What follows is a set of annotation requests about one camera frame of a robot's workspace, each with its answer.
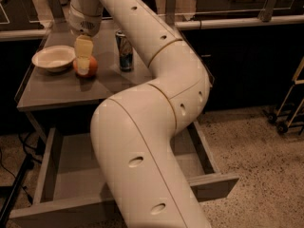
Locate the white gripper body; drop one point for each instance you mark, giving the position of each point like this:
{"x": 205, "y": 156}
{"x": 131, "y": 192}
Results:
{"x": 85, "y": 25}

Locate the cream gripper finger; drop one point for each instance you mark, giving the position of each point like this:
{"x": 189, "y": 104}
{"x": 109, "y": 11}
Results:
{"x": 83, "y": 50}

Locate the orange fruit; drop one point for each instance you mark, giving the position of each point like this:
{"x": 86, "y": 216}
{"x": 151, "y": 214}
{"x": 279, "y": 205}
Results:
{"x": 93, "y": 67}

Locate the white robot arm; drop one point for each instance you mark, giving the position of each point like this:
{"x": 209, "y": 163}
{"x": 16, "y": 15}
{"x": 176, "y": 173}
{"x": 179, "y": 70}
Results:
{"x": 131, "y": 130}

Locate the grey open drawer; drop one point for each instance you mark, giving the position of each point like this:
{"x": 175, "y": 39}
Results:
{"x": 71, "y": 189}

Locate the white bowl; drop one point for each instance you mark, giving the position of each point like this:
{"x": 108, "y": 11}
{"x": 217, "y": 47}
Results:
{"x": 54, "y": 59}

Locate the blue silver drink can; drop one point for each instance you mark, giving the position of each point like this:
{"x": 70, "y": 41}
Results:
{"x": 125, "y": 52}

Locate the grey cabinet table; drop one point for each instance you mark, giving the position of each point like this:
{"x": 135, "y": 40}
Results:
{"x": 63, "y": 83}

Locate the black stand leg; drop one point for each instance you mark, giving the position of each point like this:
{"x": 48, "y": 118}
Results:
{"x": 10, "y": 199}

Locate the wheeled cart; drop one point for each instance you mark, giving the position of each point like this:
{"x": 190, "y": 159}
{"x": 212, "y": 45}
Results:
{"x": 289, "y": 113}

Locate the white horizontal rail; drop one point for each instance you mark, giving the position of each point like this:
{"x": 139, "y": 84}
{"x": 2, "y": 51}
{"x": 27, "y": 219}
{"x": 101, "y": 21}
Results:
{"x": 239, "y": 23}

